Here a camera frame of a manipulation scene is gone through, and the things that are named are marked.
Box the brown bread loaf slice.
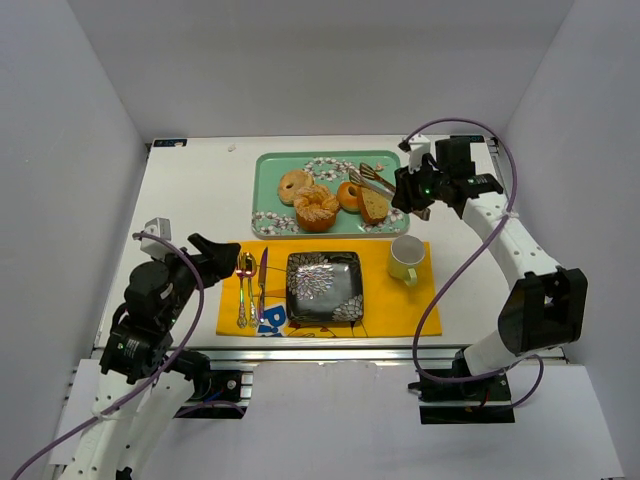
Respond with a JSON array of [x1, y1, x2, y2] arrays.
[[357, 187, 389, 225]]

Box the metal serving tongs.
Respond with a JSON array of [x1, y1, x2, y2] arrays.
[[347, 161, 432, 222]]

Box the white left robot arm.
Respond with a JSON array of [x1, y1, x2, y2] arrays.
[[61, 231, 241, 479]]

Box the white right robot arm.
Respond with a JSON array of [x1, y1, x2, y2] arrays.
[[392, 135, 588, 385]]

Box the iridescent spoon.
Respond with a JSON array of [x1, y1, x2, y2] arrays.
[[243, 252, 259, 329]]

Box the iridescent knife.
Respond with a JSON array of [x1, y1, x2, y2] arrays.
[[258, 247, 269, 325]]

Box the pale yellow mug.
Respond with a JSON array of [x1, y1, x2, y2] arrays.
[[387, 235, 426, 287]]

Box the iridescent fork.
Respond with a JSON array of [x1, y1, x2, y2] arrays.
[[235, 252, 248, 329]]

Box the small glazed orange donut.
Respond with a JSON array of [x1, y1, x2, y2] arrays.
[[336, 182, 360, 213]]

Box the right blue table label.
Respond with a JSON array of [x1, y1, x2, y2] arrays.
[[449, 135, 485, 143]]

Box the blue table label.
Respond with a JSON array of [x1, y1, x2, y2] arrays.
[[449, 135, 485, 143], [152, 138, 188, 148]]

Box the green floral tray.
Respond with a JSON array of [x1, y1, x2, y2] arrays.
[[249, 149, 412, 240]]

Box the black floral square plate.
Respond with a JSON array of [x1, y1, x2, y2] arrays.
[[285, 251, 364, 324]]

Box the plain pale bagel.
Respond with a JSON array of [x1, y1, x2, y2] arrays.
[[277, 169, 314, 205]]

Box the left blue table label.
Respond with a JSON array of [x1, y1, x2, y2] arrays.
[[152, 138, 188, 148]]

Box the yellow cartoon placemat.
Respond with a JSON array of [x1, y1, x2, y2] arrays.
[[216, 238, 435, 339]]

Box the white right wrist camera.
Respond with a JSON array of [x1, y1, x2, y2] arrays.
[[398, 134, 431, 174]]

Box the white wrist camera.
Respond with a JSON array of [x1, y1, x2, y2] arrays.
[[138, 217, 171, 260], [398, 134, 431, 174]]

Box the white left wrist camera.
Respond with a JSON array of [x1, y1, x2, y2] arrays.
[[138, 217, 171, 260]]

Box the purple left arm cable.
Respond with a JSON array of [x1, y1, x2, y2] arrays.
[[9, 231, 246, 480]]

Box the sugared twisted ring bread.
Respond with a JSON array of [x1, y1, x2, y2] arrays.
[[293, 185, 341, 233]]

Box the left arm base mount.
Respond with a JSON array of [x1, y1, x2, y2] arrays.
[[165, 350, 252, 420]]

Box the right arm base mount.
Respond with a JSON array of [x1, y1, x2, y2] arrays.
[[407, 346, 516, 425]]

